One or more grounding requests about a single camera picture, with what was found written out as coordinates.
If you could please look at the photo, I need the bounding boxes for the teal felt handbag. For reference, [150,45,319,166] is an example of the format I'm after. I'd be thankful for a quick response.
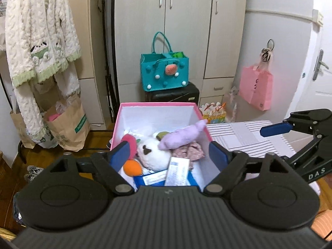
[140,32,189,92]

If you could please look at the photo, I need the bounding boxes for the dark plastic bag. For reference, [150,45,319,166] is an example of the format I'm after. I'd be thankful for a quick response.
[13,192,26,226]

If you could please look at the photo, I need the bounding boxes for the wall switch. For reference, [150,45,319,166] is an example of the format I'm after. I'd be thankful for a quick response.
[312,10,324,27]

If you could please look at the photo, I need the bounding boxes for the pink cardboard box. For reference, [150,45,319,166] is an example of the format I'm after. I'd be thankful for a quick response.
[110,102,212,187]

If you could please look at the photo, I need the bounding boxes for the bunch of hair ties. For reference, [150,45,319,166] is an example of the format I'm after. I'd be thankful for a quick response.
[259,39,275,69]

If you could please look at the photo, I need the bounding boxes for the pink paper bag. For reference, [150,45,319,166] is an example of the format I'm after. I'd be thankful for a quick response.
[239,65,273,111]

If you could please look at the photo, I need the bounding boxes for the pink fluffy plush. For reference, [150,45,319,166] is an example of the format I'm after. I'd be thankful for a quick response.
[121,134,139,160]

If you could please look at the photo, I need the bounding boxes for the white fleece pants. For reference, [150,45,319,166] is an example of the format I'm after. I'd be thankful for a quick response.
[13,63,81,142]

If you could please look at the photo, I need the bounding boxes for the grey-white wardrobe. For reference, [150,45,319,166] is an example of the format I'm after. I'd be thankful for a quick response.
[114,0,247,115]

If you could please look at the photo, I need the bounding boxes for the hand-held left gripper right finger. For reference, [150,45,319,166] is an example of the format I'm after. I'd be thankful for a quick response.
[204,141,289,196]

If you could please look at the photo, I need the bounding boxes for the metal door handle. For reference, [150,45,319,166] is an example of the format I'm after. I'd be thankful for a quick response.
[312,49,330,81]

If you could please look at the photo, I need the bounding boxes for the beige cabinet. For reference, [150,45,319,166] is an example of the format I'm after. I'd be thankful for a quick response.
[63,0,116,130]

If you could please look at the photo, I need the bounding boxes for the striped tablecloth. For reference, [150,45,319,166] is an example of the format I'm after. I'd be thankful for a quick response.
[206,120,321,195]

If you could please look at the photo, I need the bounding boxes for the white knit cardigan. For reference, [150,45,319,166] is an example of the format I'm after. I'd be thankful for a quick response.
[5,0,81,88]

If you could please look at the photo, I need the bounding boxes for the white door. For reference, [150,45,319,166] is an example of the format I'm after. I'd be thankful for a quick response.
[293,0,332,125]

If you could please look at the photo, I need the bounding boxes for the purple plush toy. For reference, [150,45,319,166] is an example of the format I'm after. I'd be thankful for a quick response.
[159,119,208,150]

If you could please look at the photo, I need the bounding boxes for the brown paper bag green print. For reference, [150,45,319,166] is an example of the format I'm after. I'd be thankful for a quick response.
[43,95,91,149]

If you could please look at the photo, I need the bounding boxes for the black suitcase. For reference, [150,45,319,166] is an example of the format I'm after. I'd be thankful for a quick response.
[145,82,200,107]

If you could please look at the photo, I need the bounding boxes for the orange makeup sponge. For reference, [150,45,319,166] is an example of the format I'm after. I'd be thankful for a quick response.
[123,159,143,175]

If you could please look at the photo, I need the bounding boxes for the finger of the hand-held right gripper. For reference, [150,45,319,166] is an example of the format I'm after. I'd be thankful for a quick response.
[281,134,325,166]
[259,108,332,138]

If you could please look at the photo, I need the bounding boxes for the clear plastic bag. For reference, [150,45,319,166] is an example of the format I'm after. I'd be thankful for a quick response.
[223,86,239,123]

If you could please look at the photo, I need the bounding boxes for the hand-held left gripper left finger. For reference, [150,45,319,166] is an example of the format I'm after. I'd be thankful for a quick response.
[49,140,135,195]

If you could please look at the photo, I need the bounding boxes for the blue wipes packet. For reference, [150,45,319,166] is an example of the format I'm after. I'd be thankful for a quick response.
[135,170,200,187]
[165,157,191,187]

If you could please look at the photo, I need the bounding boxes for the orange striped cloth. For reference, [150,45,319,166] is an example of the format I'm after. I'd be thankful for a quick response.
[311,210,332,242]

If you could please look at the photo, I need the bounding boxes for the plain brown paper bag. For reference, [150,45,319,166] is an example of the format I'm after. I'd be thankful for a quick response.
[10,109,35,149]

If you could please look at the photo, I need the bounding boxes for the pink floral scrunchie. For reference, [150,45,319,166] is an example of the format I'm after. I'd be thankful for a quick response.
[172,141,206,161]

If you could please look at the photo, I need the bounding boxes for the panda plush toy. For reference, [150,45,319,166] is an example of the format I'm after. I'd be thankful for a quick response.
[136,132,172,172]

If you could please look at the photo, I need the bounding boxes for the patterned plastic bag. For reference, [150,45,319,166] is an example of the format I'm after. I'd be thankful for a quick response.
[34,127,59,148]

